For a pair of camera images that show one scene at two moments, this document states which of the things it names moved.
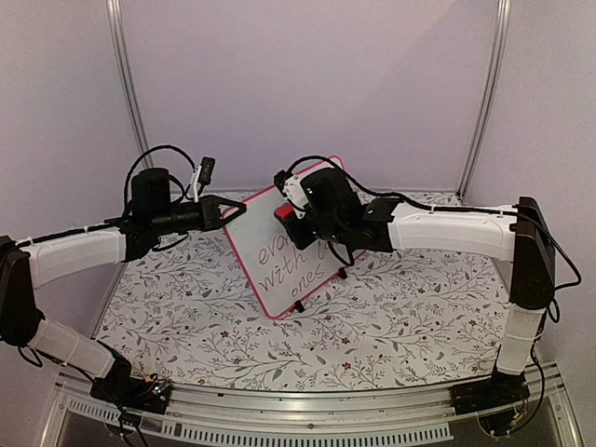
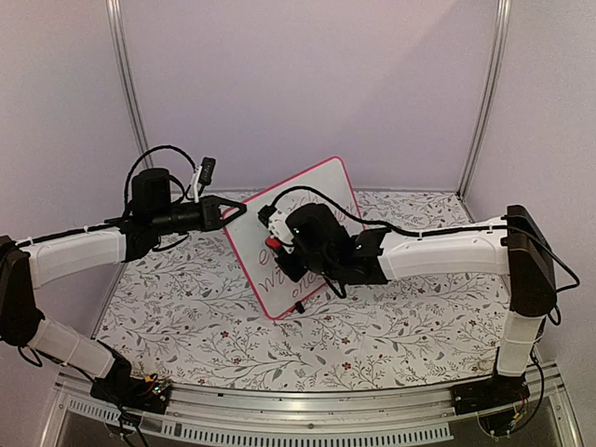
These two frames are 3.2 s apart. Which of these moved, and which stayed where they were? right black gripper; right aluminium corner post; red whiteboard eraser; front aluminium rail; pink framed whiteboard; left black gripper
Moved: red whiteboard eraser; right black gripper
Stayed: pink framed whiteboard; front aluminium rail; right aluminium corner post; left black gripper
